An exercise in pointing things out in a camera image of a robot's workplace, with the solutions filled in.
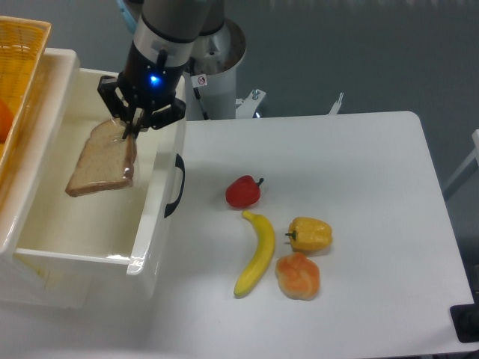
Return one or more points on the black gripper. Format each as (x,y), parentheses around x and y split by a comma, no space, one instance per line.
(143,95)

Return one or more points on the black drawer handle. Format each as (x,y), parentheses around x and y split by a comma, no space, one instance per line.
(178,186)

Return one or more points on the white table bracket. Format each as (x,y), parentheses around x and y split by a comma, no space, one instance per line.
(249,107)

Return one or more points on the white drawer cabinet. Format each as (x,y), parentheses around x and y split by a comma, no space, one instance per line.
(23,281)

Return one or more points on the yellow banana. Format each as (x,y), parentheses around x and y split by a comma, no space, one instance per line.
(262,256)

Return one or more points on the white upper drawer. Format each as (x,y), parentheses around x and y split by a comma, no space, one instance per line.
(116,236)

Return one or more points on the yellow wicker basket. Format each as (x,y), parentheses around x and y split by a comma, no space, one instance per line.
(23,42)

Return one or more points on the orange bread roll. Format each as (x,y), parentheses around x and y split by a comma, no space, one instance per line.
(298,277)

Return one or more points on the orange fruit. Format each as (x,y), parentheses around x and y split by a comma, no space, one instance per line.
(6,121)

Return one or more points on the red bell pepper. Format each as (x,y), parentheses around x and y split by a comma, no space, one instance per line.
(243,192)

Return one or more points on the toast slice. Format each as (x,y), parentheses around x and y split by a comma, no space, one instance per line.
(106,161)

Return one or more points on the yellow bell pepper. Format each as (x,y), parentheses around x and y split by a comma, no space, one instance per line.
(309,234)

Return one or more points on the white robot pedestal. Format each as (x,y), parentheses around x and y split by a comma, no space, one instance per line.
(211,79)

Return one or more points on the white frame at right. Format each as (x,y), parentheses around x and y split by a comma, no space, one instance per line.
(463,172)

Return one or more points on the black device at edge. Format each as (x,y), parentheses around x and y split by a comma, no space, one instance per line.
(465,320)

